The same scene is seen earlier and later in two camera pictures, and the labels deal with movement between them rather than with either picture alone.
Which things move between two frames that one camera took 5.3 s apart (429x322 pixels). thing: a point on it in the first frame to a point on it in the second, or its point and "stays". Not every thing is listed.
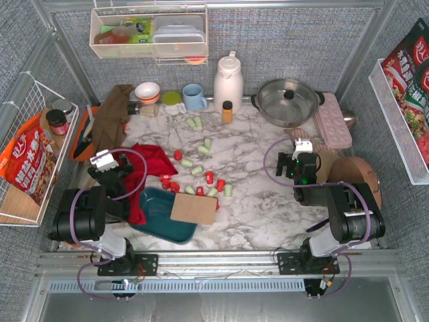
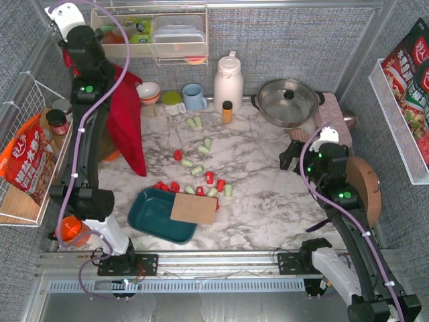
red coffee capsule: x=210 y=177 stays
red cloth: x=147 y=160 to x=124 y=116
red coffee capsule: x=175 y=187 stays
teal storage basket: x=158 y=205 stays
